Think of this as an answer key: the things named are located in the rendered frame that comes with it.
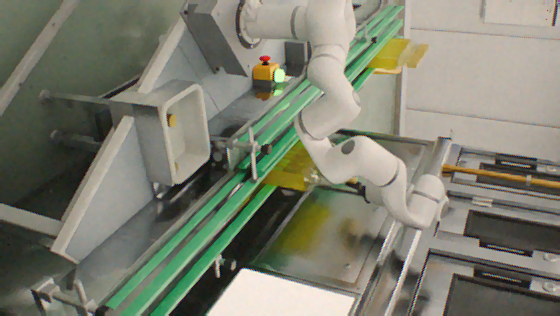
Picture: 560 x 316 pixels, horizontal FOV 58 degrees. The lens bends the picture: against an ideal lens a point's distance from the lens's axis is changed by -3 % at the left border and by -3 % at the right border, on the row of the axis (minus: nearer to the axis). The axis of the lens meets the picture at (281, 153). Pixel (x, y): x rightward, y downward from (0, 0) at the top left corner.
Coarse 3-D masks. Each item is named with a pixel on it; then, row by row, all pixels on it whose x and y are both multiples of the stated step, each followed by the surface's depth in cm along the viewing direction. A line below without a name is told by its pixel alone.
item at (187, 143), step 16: (176, 96) 125; (192, 96) 135; (160, 112) 122; (176, 112) 138; (192, 112) 138; (176, 128) 139; (192, 128) 140; (176, 144) 140; (192, 144) 143; (208, 144) 142; (176, 160) 140; (192, 160) 140; (176, 176) 130
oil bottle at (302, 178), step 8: (280, 168) 153; (288, 168) 153; (296, 168) 152; (304, 168) 152; (312, 168) 152; (272, 176) 154; (280, 176) 152; (288, 176) 151; (296, 176) 150; (304, 176) 149; (312, 176) 149; (272, 184) 155; (280, 184) 154; (288, 184) 152; (296, 184) 151; (304, 184) 150; (312, 184) 150
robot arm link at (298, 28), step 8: (296, 8) 137; (304, 8) 136; (344, 8) 128; (352, 8) 131; (296, 16) 135; (344, 16) 129; (352, 16) 131; (296, 24) 135; (304, 24) 135; (352, 24) 132; (296, 32) 137; (304, 32) 136; (352, 32) 133; (304, 40) 139
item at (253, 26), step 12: (252, 0) 145; (252, 12) 141; (264, 12) 140; (276, 12) 138; (288, 12) 137; (240, 24) 142; (252, 24) 142; (264, 24) 140; (276, 24) 138; (288, 24) 137; (252, 36) 146; (264, 36) 143; (276, 36) 141; (288, 36) 139
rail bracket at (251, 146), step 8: (248, 128) 137; (248, 136) 138; (232, 144) 141; (240, 144) 141; (248, 144) 139; (256, 144) 140; (264, 144) 138; (248, 152) 140; (264, 152) 138; (256, 176) 145
